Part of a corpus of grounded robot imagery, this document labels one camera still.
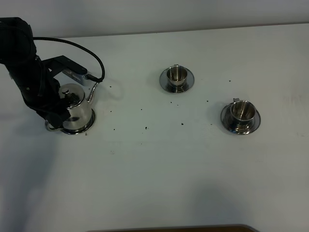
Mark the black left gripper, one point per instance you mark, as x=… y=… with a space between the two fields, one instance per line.
x=39 y=89

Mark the stainless steel teapot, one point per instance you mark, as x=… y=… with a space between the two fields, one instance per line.
x=80 y=106

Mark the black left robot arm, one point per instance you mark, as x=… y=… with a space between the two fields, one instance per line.
x=16 y=43

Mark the round steel teapot tray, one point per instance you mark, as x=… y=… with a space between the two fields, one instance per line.
x=93 y=118

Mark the far stainless steel teacup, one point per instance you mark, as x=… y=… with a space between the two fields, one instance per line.
x=176 y=75

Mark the stainless steel teacup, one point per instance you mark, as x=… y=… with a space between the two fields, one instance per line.
x=242 y=111
x=176 y=75

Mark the near stainless steel saucer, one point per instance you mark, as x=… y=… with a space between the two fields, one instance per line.
x=230 y=124

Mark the near stainless steel teacup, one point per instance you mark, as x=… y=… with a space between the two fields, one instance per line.
x=242 y=111

